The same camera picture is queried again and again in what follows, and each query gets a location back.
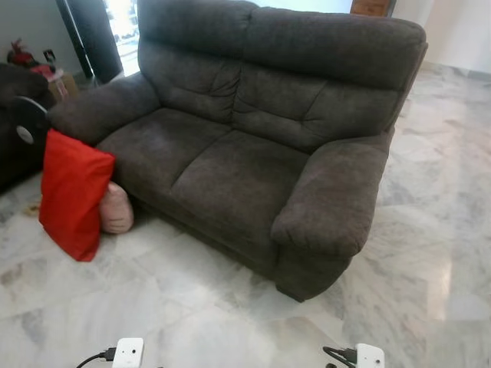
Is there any dark brown door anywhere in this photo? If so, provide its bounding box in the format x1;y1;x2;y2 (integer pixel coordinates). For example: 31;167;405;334
58;0;124;84

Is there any black and white table fan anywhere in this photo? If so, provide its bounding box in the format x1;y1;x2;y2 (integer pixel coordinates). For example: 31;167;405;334
9;96;51;150

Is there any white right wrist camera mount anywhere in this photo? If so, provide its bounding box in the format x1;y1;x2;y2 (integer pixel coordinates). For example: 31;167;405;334
356;343;385;368

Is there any dark brown two-seat sofa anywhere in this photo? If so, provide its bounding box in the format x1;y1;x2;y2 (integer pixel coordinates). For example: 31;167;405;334
48;0;429;302

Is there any cardboard box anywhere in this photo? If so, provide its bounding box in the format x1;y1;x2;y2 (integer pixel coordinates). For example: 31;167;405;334
48;71;81;104

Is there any red pillow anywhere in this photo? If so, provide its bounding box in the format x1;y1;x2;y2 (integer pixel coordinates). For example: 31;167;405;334
38;129;116;262

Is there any pink plush pillow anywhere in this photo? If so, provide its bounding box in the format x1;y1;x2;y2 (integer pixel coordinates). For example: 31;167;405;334
100;182;134;235

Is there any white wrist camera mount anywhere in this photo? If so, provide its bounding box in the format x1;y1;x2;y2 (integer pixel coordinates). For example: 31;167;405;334
356;343;385;368
112;338;145;368

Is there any brown wooden cabinet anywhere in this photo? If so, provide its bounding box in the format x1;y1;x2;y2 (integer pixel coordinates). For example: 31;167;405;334
351;0;396;18

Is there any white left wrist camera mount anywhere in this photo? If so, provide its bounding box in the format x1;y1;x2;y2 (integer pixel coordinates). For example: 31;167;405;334
112;338;145;368

